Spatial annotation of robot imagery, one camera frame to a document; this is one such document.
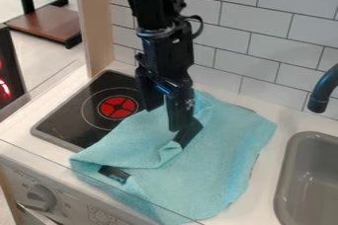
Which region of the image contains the toy sink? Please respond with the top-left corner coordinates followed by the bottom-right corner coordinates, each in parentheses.
top-left (272, 131), bottom-right (338, 225)

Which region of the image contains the tap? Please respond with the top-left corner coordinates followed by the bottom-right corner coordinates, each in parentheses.
top-left (305, 63), bottom-right (338, 114)

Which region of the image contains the brown wooden board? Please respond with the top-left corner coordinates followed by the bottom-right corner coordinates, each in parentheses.
top-left (4, 0), bottom-right (84, 50)

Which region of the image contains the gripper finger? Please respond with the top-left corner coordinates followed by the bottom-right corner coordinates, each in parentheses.
top-left (162, 84), bottom-right (206, 148)
top-left (132, 66), bottom-right (167, 113)

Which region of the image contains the blue cloth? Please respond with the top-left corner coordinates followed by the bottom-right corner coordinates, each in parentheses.
top-left (68, 90), bottom-right (279, 225)

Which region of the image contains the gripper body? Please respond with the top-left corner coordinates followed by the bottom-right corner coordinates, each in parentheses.
top-left (132, 18), bottom-right (196, 96)

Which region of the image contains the toy stove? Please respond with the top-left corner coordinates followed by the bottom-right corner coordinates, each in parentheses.
top-left (29, 69), bottom-right (149, 154)

